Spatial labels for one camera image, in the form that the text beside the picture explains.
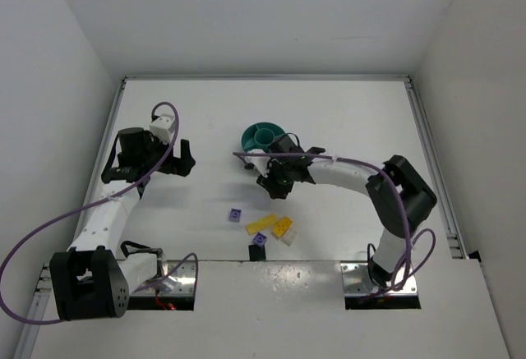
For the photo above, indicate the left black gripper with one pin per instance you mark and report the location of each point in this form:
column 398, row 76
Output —
column 174, row 162

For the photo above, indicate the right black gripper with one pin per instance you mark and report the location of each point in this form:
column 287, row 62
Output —
column 274, row 184

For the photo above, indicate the yellow lego plate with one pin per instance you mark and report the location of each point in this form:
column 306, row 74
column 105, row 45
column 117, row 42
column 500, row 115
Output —
column 262, row 224

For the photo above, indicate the purple lego brick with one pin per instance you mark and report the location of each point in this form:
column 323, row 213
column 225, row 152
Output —
column 259, row 239
column 235, row 215

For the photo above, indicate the white lego brick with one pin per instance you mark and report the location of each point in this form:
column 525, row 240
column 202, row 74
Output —
column 289, row 237

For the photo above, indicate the black lego brick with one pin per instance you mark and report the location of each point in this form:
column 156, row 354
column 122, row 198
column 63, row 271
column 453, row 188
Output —
column 256, row 253

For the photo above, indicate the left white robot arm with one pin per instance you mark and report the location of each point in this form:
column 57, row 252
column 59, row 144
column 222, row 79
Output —
column 96, row 276

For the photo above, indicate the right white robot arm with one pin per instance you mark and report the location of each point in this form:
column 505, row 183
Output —
column 399, row 195

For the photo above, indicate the yellow lego brick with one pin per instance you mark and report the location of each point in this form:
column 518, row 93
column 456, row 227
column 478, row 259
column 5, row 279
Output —
column 281, row 227

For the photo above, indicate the teal round divided container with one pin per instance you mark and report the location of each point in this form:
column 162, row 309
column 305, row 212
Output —
column 260, row 136

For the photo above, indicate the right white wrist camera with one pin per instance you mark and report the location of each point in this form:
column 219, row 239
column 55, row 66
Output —
column 259, row 160

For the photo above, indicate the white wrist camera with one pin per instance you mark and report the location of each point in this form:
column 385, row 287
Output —
column 259, row 160
column 163, row 127

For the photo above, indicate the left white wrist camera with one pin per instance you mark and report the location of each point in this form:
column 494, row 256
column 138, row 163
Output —
column 163, row 127

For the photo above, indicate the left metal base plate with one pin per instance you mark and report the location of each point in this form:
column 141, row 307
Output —
column 180, row 283

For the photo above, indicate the metal base plate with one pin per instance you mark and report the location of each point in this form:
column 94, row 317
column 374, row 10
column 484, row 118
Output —
column 359, row 281
column 180, row 283

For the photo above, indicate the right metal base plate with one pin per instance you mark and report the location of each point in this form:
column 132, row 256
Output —
column 359, row 281

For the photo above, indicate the aluminium frame rail right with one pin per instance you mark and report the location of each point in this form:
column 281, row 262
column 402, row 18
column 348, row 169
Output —
column 445, row 206

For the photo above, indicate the aluminium frame rail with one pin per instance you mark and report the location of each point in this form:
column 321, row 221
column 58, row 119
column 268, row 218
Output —
column 42, row 288
column 445, row 206

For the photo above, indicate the aluminium frame rail left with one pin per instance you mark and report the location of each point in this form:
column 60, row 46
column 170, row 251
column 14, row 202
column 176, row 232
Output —
column 42, row 288

